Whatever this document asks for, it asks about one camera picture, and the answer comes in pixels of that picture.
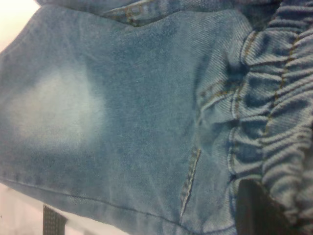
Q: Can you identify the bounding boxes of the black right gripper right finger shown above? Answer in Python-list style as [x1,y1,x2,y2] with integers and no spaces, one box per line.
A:
[236,180,298,235]

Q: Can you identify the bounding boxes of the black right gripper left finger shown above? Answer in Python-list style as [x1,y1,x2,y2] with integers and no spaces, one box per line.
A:
[43,204,67,235]

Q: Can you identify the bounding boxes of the blue denim pants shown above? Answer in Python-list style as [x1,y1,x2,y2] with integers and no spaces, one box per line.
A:
[0,0,313,235]

